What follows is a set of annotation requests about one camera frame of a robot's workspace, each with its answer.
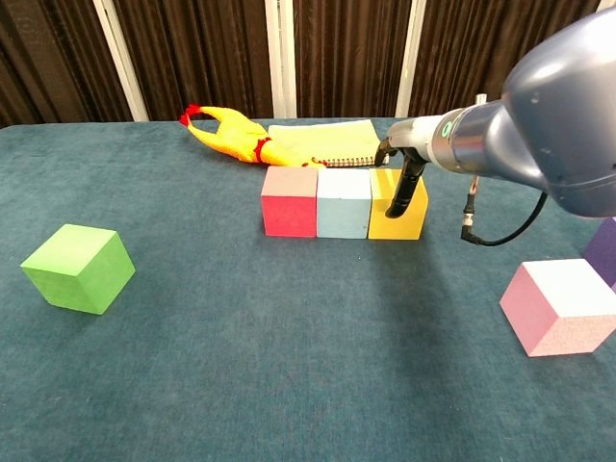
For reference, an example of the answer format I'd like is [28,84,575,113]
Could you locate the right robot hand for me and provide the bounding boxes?
[373,115,443,218]

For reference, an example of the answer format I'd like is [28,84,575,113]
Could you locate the yellow foam cube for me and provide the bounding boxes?
[368,167,429,241]

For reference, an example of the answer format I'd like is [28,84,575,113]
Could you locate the red foam cube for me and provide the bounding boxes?
[260,166,319,239]

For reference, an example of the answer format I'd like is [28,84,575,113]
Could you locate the purple foam cube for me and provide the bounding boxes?
[580,217,616,294]

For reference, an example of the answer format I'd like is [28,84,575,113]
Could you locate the yellow spiral notebook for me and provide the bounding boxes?
[267,118,390,169]

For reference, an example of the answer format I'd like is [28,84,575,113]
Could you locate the dark brown curtain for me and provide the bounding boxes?
[293,0,413,119]
[0,0,132,129]
[113,0,274,121]
[408,0,601,118]

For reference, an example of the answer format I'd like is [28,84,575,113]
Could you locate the light blue foam cube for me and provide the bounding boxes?
[316,167,373,241]

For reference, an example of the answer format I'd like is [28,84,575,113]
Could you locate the yellow rubber chicken toy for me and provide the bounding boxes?
[180,103,328,169]

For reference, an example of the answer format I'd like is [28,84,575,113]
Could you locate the pink foam cube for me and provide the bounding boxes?
[499,258,616,358]

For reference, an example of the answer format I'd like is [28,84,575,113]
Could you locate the teal felt table cloth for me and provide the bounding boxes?
[0,115,616,462]

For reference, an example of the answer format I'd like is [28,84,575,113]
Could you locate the green foam cube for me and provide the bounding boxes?
[19,222,137,317]

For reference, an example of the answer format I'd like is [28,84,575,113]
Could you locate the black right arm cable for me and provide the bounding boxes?
[459,175,550,247]

